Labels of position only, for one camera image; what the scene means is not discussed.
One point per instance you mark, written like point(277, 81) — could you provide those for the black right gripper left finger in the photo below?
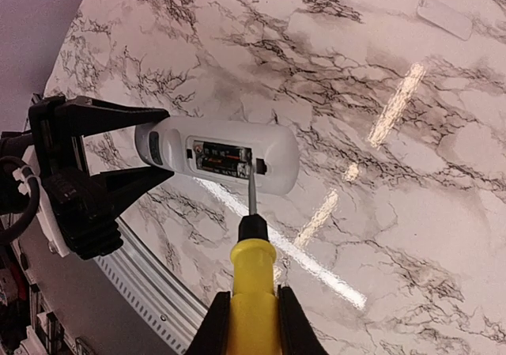
point(211, 337)

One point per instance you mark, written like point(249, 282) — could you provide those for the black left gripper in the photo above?
point(57, 126)

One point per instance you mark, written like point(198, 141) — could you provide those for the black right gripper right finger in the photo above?
point(296, 333)

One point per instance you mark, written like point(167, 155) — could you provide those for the yellow handled screwdriver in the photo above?
point(254, 306)

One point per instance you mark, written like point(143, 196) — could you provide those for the white remote control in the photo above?
point(169, 145)

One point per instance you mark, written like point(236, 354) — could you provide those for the white battery cover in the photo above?
point(446, 18)

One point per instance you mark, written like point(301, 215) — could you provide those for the aluminium table front rail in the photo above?
point(159, 298)

